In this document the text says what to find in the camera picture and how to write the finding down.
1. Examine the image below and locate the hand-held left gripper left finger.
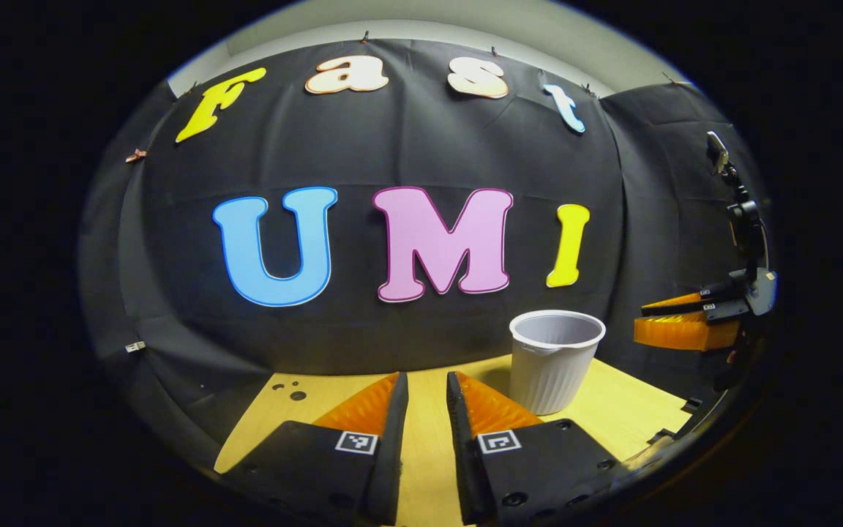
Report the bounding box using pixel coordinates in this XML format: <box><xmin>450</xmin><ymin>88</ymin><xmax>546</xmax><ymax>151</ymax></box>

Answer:
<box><xmin>217</xmin><ymin>372</ymin><xmax>410</xmax><ymax>526</ymax></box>

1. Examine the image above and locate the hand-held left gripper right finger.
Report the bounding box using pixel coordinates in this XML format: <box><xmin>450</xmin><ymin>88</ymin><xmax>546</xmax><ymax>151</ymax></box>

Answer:
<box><xmin>446</xmin><ymin>370</ymin><xmax>623</xmax><ymax>526</ymax></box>

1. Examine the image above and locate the white ribbed garbage bin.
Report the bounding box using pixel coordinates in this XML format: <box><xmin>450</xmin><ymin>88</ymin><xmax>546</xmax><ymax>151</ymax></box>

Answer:
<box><xmin>509</xmin><ymin>310</ymin><xmax>607</xmax><ymax>416</ymax></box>

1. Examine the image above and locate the black backdrop cloth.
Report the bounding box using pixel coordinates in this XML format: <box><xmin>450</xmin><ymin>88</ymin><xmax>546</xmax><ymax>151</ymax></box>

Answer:
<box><xmin>78</xmin><ymin>37</ymin><xmax>773</xmax><ymax>469</ymax></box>

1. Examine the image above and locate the wooden desktop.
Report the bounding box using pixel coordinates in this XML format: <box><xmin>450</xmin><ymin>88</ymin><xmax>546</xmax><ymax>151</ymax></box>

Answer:
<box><xmin>213</xmin><ymin>355</ymin><xmax>693</xmax><ymax>527</ymax></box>

